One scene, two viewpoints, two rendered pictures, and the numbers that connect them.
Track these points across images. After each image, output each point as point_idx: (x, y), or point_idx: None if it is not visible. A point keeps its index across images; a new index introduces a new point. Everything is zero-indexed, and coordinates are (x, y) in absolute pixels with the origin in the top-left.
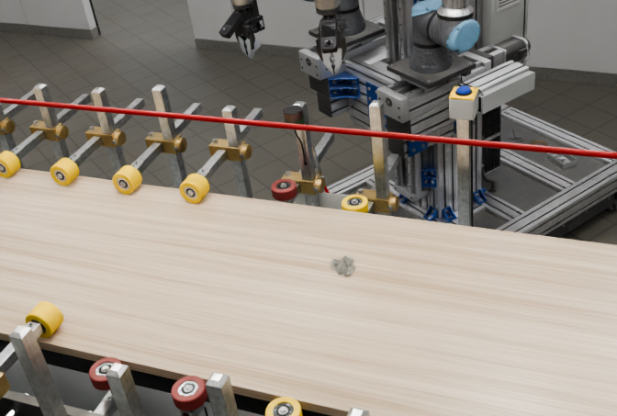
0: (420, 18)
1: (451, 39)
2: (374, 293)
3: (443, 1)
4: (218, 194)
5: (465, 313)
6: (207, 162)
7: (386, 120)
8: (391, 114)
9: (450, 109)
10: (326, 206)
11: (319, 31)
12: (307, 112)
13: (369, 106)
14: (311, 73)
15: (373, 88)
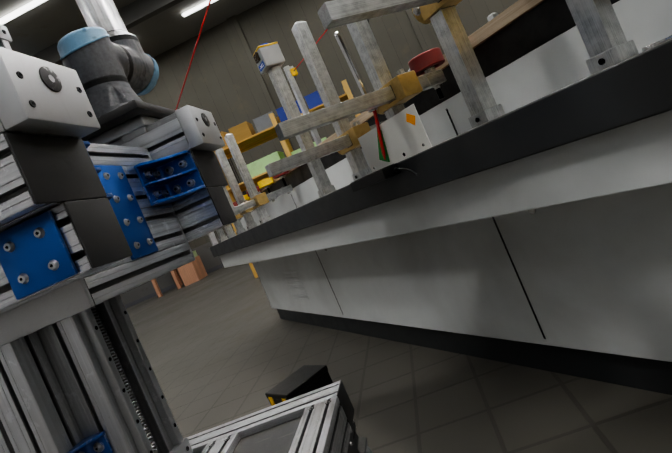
0: (110, 41)
1: (155, 62)
2: None
3: (120, 23)
4: (508, 7)
5: None
6: None
7: (152, 229)
8: (214, 138)
9: (281, 52)
10: (390, 144)
11: None
12: None
13: (306, 22)
14: (71, 113)
15: (112, 171)
